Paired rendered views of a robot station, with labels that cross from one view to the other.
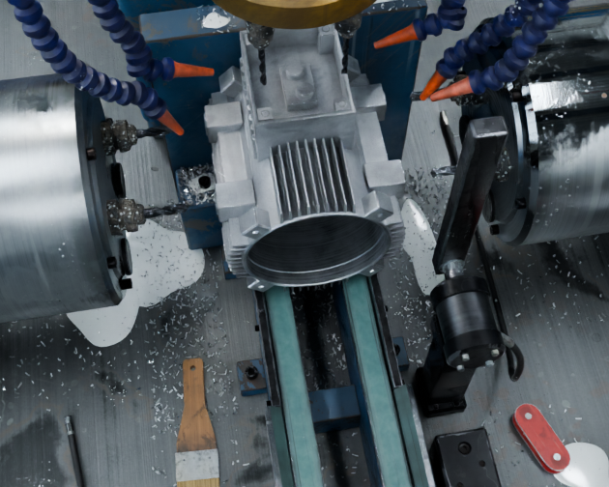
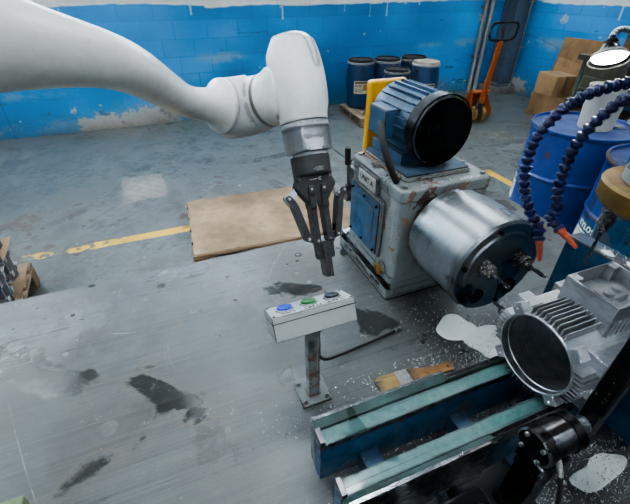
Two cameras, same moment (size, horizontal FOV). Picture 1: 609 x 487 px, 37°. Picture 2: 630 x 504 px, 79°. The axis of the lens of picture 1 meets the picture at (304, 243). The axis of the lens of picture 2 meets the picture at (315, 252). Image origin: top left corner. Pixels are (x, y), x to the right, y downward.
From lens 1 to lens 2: 49 cm
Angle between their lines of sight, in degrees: 54
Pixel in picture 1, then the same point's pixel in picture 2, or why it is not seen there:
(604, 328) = not seen: outside the picture
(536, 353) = not seen: outside the picture
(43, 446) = (386, 324)
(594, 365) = not seen: outside the picture
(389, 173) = (605, 357)
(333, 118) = (604, 303)
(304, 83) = (612, 291)
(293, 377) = (464, 384)
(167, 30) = (584, 240)
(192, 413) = (426, 371)
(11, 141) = (485, 210)
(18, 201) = (464, 222)
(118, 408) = (414, 344)
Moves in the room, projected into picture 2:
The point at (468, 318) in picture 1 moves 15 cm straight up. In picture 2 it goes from (552, 427) to (594, 362)
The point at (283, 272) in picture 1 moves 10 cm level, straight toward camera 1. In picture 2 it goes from (514, 360) to (471, 371)
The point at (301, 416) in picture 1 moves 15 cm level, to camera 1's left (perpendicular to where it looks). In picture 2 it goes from (446, 391) to (415, 336)
